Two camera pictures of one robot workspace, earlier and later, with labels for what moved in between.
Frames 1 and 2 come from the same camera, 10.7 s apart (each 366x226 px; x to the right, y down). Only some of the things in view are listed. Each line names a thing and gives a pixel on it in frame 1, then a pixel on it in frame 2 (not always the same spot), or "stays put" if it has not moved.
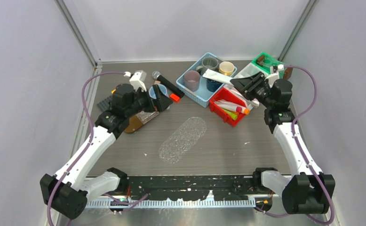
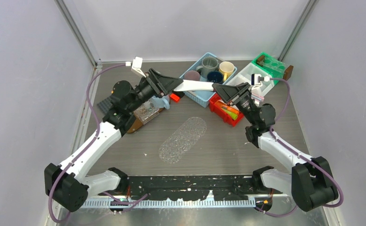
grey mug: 208,62 stays put
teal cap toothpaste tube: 213,75 → 190,85
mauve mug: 191,80 stays put
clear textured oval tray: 182,139 stays put
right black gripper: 248,85 → 232,94
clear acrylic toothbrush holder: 144,117 stays put
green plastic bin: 264,61 stays put
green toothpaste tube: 233,115 stays put
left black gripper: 161,103 → 165,84
